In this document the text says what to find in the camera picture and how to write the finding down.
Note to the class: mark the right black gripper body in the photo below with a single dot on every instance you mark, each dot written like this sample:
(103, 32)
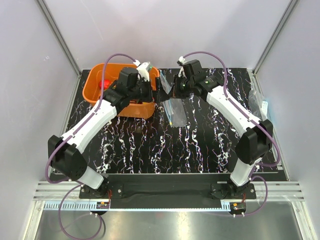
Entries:
(183, 86)

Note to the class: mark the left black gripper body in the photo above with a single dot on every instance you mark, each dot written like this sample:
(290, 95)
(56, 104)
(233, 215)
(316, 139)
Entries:
(142, 91)

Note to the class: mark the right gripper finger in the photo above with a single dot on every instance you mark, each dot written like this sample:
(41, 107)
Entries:
(167, 96)
(180, 96)

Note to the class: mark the clear zip top bag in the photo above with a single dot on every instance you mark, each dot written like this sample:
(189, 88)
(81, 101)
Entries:
(173, 107)

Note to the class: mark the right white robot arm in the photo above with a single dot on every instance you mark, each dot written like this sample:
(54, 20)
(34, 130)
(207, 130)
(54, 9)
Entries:
(256, 135)

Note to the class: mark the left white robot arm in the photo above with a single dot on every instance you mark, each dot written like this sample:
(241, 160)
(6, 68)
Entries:
(65, 153)

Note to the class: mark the spare clear plastic bag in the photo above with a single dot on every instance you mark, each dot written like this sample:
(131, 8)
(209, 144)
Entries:
(258, 105)

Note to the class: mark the red strawberry toy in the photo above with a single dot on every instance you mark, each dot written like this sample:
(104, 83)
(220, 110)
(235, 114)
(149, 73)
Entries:
(104, 84)

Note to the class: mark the black marble pattern mat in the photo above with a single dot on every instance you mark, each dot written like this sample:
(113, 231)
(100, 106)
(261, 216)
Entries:
(206, 144)

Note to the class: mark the orange plastic basket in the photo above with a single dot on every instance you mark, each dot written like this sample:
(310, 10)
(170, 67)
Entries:
(92, 89)

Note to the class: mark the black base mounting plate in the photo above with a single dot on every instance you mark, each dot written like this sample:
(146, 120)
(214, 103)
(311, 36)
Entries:
(168, 191)

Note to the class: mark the left aluminium corner post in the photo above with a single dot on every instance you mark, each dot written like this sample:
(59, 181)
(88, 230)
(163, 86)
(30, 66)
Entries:
(58, 35)

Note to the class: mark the aluminium corner post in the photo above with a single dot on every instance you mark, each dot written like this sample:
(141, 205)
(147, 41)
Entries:
(275, 35)
(58, 35)

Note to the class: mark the right aluminium corner post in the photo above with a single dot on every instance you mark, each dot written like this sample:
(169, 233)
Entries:
(275, 35)

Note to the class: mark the aluminium frame rail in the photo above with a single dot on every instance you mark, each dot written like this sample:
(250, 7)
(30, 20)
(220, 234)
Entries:
(277, 191)

